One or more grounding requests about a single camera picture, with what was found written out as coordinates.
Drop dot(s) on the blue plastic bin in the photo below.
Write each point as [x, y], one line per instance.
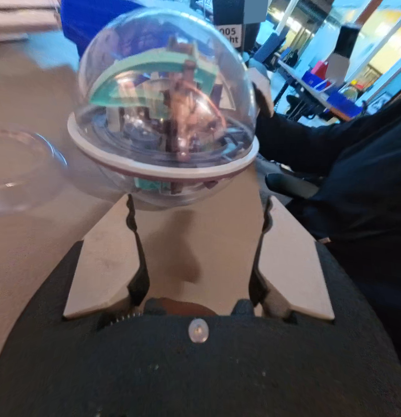
[86, 22]

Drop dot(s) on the black office chair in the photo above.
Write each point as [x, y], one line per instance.
[291, 185]

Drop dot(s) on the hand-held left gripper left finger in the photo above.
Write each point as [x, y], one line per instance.
[99, 270]

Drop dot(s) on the blue covered table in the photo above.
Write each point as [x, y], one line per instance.
[321, 91]

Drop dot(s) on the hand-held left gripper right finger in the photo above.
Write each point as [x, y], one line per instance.
[295, 270]

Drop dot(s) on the person's right forearm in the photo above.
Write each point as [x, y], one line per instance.
[298, 143]

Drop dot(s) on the white sheet holder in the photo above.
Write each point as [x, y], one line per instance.
[21, 22]

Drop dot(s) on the clear plastic maze ball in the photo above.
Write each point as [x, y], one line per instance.
[164, 110]

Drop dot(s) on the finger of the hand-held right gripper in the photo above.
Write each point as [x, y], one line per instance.
[264, 84]

